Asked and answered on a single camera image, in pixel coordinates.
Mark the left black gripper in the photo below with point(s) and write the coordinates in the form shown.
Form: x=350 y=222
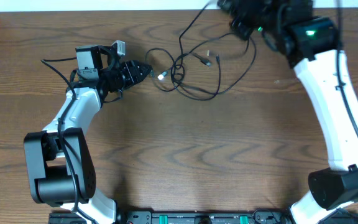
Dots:
x=133 y=67

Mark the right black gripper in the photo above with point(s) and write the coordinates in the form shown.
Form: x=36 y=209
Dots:
x=237 y=23

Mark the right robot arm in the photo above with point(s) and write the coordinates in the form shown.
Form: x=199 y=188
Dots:
x=313 y=47

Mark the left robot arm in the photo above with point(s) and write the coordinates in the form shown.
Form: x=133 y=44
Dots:
x=59 y=166

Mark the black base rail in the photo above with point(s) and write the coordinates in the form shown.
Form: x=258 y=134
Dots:
x=260 y=216

